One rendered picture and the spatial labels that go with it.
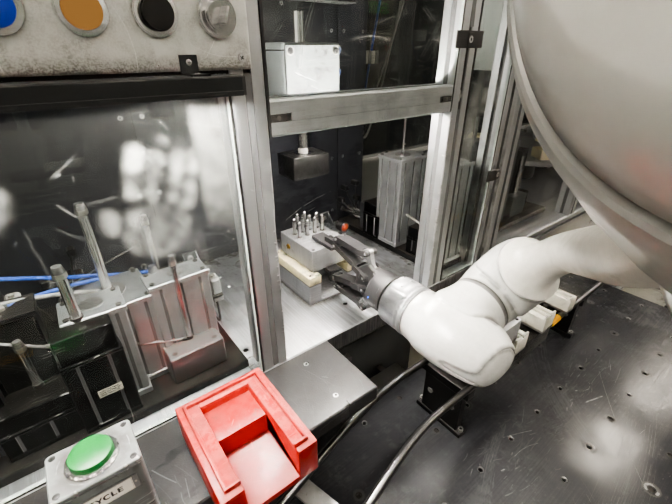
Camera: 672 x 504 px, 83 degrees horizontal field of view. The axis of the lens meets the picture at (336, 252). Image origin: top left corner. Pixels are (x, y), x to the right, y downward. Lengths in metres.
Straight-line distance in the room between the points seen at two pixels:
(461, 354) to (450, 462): 0.35
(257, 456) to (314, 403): 0.12
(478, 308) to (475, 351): 0.07
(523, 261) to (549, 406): 0.49
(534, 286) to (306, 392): 0.38
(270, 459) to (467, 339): 0.31
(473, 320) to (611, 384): 0.63
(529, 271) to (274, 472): 0.44
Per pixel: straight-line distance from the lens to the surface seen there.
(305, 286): 0.80
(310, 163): 0.78
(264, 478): 0.56
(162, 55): 0.45
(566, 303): 1.04
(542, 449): 0.96
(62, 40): 0.44
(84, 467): 0.48
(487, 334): 0.58
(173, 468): 0.61
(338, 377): 0.66
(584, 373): 1.17
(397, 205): 0.97
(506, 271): 0.63
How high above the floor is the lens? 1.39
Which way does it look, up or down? 28 degrees down
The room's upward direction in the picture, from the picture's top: straight up
